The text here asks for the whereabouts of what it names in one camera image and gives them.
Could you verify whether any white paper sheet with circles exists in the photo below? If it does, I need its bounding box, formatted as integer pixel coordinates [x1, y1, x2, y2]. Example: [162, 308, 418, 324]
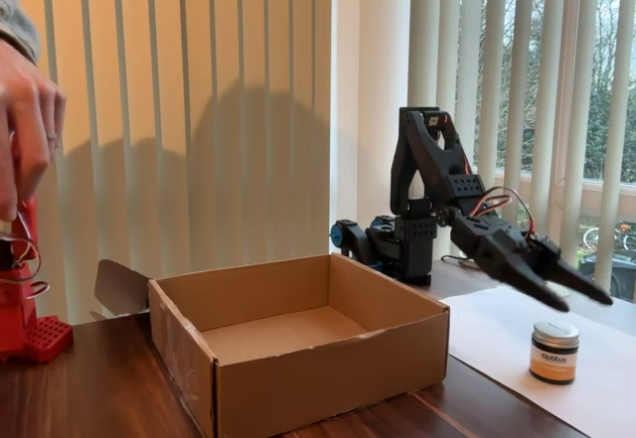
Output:
[439, 286, 636, 438]

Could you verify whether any red leader robot arm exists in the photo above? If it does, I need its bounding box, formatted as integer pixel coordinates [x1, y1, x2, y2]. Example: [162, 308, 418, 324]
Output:
[0, 132, 76, 365]

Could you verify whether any open cardboard box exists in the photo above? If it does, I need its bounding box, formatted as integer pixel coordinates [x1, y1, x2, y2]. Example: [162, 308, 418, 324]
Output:
[88, 252, 451, 438]

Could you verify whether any glass jar with silver lid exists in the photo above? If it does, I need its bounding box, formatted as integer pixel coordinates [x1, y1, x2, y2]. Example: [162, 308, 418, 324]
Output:
[529, 321, 581, 385]

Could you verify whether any blue and black table clamp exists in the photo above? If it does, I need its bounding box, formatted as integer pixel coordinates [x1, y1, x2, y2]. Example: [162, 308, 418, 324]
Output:
[330, 219, 372, 263]

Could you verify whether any parked bicycle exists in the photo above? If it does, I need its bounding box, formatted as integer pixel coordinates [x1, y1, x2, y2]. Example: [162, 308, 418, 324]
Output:
[578, 223, 636, 255]

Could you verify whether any cream vertical window blind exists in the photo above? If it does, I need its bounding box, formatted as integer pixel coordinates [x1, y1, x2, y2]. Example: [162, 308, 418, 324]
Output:
[0, 0, 332, 323]
[406, 0, 636, 296]

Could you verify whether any person's hand with ring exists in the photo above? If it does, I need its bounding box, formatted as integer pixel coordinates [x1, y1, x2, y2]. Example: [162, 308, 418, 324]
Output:
[0, 43, 69, 223]

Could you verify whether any dark parked car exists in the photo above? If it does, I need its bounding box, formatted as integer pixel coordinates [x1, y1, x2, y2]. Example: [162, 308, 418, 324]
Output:
[575, 251, 636, 303]

